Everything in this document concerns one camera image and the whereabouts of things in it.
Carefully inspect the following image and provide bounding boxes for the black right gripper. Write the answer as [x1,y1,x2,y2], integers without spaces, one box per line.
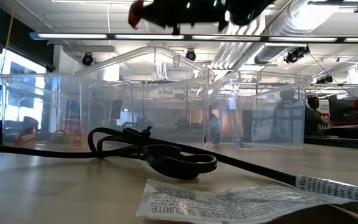
[141,0,229,35]

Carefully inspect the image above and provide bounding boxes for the clear plastic container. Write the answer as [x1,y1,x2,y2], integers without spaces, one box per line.
[0,73,85,147]
[73,46,216,149]
[203,70,313,151]

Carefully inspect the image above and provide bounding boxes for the black power cord with plug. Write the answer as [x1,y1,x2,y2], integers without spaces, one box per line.
[0,126,298,187]

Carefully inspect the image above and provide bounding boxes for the white safety label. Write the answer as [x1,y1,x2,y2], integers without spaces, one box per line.
[134,174,358,224]

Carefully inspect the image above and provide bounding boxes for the long linear ceiling light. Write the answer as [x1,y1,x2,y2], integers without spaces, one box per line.
[29,32,358,44]

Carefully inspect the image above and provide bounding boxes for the white ceiling conduits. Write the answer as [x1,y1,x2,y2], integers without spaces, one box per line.
[208,21,262,70]

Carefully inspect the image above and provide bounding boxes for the person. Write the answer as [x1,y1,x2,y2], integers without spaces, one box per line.
[305,96,331,137]
[270,88,306,142]

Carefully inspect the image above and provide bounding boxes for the black table clamp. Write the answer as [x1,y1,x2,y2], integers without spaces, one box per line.
[22,116,39,130]

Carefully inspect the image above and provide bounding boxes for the black ceiling track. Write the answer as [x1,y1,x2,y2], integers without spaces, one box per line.
[308,0,358,13]

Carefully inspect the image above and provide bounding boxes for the black monitor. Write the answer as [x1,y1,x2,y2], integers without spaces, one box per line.
[328,98,357,124]

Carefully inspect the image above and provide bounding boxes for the silver ventilation duct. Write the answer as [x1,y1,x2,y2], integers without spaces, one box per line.
[253,0,326,65]

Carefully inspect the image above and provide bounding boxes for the yellow hanging cable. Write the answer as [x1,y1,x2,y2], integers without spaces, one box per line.
[0,7,16,125]

